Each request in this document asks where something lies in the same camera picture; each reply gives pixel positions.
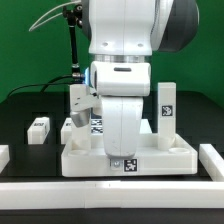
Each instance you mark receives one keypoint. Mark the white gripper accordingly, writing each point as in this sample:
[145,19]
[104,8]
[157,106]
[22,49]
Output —
[121,88]

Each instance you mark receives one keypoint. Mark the white desk top tray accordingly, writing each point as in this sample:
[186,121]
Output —
[180,159]

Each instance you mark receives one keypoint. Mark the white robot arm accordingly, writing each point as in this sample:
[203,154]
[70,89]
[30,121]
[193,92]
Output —
[123,34]

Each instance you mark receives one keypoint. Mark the white front obstacle bar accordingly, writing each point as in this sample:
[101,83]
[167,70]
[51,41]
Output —
[111,194]

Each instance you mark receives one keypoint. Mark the white obstacle bar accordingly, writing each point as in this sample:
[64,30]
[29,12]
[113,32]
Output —
[4,156]
[111,194]
[212,162]

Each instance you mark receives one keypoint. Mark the white marker tag plate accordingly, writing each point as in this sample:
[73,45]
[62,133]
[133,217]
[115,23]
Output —
[97,127]

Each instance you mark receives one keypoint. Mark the white right obstacle bar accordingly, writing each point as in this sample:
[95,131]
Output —
[212,162]

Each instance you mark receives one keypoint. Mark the white left obstacle bar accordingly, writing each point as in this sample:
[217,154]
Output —
[4,156]

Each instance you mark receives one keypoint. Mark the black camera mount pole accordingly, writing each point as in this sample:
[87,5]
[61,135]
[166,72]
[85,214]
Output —
[74,20]

